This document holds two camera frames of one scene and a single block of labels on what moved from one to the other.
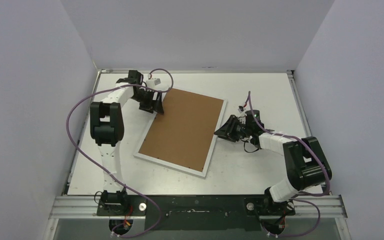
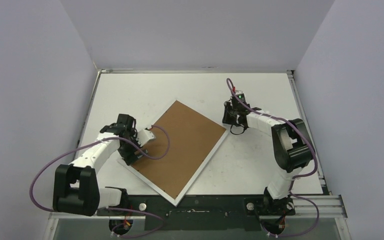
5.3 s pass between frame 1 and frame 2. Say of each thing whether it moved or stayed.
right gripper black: moved
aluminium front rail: stayed
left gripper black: moved
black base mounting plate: stayed
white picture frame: moved
